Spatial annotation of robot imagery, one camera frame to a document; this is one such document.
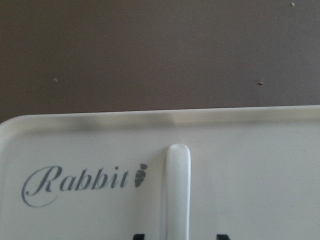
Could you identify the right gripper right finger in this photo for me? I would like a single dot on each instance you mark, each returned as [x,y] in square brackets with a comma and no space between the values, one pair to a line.
[222,237]

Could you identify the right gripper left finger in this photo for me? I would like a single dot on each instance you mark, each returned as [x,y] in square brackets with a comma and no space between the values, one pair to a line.
[139,236]

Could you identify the white ceramic spoon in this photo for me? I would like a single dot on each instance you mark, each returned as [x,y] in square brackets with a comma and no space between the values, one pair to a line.
[178,191]

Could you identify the cream rabbit tray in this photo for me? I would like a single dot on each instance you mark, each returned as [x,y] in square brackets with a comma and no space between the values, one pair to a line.
[255,174]

